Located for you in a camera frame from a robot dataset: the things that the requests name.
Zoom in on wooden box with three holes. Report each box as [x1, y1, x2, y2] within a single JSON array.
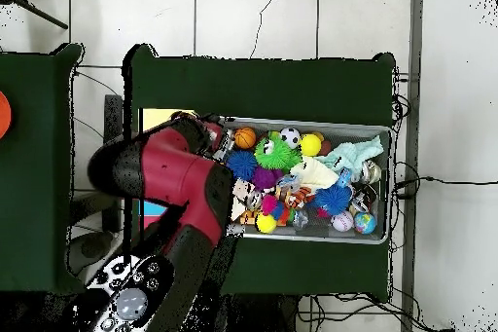
[[138, 107, 199, 232]]

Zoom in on shallow mesh bin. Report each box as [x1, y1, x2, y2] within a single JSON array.
[[217, 115, 393, 245]]

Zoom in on small orange basketball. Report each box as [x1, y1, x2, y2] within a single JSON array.
[[233, 127, 258, 151]]

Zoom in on blue spiky ball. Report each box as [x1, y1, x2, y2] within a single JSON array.
[[313, 183, 353, 216], [226, 150, 259, 181]]

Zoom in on green spiky puffer toy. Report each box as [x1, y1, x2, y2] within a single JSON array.
[[254, 131, 303, 171]]

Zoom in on dark green table cloth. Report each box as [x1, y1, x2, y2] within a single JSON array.
[[122, 43, 398, 304], [0, 43, 89, 296]]

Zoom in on small soccer ball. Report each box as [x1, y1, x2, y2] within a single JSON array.
[[279, 127, 302, 150]]

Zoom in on plain yellow ball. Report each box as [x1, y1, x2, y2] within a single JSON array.
[[299, 133, 323, 157]]

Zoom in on cream waffle cloth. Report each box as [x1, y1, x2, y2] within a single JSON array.
[[290, 154, 340, 191]]

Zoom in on mint waffle cloth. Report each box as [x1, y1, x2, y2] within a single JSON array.
[[315, 134, 385, 177]]

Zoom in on small globe ball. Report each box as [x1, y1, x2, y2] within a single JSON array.
[[352, 211, 377, 236]]

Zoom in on orange disc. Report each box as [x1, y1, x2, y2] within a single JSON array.
[[0, 91, 13, 140]]

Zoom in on black rod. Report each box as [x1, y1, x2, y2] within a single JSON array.
[[9, 0, 70, 31]]

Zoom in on black cable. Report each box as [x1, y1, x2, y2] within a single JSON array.
[[390, 160, 498, 201]]

